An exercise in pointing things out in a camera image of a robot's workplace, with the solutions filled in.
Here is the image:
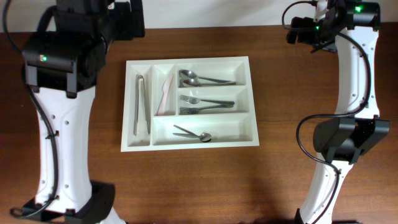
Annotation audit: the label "white plastic cutlery tray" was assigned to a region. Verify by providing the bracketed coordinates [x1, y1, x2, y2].
[121, 56, 259, 152]

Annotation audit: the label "small steel teaspoon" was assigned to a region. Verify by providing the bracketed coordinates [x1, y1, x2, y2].
[174, 125, 197, 135]
[174, 133, 212, 142]

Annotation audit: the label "long steel tongs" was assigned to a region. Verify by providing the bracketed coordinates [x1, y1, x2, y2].
[133, 74, 151, 137]

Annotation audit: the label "steel fork in tray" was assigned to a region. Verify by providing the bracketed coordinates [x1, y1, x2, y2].
[179, 105, 233, 115]

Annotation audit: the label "steel fork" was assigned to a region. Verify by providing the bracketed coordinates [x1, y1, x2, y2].
[179, 105, 233, 115]
[179, 95, 235, 106]

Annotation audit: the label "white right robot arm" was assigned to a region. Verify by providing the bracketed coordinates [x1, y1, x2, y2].
[283, 0, 390, 224]

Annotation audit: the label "large steel spoon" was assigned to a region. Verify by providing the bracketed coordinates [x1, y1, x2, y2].
[179, 69, 230, 83]
[180, 80, 236, 87]

